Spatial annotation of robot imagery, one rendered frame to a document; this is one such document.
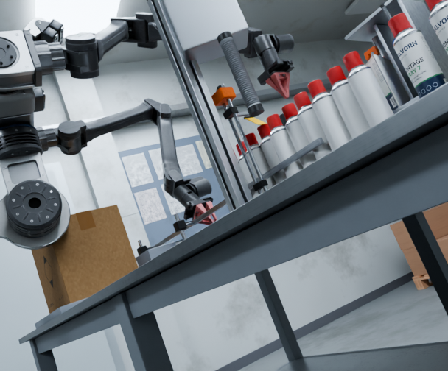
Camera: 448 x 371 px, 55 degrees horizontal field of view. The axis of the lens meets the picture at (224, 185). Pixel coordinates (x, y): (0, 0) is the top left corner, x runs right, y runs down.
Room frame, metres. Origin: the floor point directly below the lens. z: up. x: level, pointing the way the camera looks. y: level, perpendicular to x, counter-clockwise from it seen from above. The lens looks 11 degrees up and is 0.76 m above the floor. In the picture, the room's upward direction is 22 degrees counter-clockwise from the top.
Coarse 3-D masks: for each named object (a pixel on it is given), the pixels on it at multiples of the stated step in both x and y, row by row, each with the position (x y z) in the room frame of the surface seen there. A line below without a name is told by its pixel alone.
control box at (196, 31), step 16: (176, 0) 0.95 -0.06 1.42; (192, 0) 0.95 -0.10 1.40; (208, 0) 0.95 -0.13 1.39; (224, 0) 0.96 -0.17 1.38; (176, 16) 0.95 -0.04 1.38; (192, 16) 0.95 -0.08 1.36; (208, 16) 0.95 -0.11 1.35; (224, 16) 0.96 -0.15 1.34; (240, 16) 0.96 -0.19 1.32; (176, 32) 0.95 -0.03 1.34; (192, 32) 0.95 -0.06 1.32; (208, 32) 0.95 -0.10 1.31; (240, 32) 0.97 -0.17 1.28; (192, 48) 0.95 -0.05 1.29; (208, 48) 0.98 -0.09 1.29; (240, 48) 1.04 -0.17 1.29
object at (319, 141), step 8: (312, 144) 0.94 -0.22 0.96; (320, 144) 0.93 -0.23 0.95; (296, 152) 0.98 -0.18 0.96; (304, 152) 0.96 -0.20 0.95; (288, 160) 1.00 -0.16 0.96; (272, 168) 1.05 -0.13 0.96; (280, 168) 1.03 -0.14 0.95; (264, 176) 1.08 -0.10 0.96; (248, 184) 1.13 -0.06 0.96; (224, 200) 1.22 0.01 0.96; (216, 208) 1.26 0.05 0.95; (200, 216) 1.33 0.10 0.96; (176, 232) 1.46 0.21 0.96; (168, 240) 1.51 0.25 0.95
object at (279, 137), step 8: (272, 120) 1.03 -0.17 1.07; (280, 120) 1.04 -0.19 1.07; (272, 128) 1.04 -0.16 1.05; (280, 128) 1.02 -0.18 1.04; (272, 136) 1.03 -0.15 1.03; (280, 136) 1.02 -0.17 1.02; (288, 136) 1.03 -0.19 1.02; (280, 144) 1.03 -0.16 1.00; (288, 144) 1.02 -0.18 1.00; (280, 152) 1.03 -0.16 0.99; (288, 152) 1.02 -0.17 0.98; (280, 160) 1.04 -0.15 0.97; (296, 160) 1.02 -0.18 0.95; (288, 168) 1.03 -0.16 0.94; (296, 168) 1.02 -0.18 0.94; (288, 176) 1.04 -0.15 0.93
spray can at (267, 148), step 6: (264, 126) 1.08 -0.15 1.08; (264, 132) 1.08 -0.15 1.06; (264, 138) 1.08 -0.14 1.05; (264, 144) 1.08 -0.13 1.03; (270, 144) 1.07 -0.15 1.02; (264, 150) 1.08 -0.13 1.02; (270, 150) 1.07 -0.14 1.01; (270, 156) 1.07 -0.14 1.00; (276, 156) 1.07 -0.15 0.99; (270, 162) 1.08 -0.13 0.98; (276, 162) 1.07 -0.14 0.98; (270, 168) 1.09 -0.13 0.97; (276, 174) 1.08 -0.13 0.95; (282, 174) 1.07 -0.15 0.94; (276, 180) 1.08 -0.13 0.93; (282, 180) 1.07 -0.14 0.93
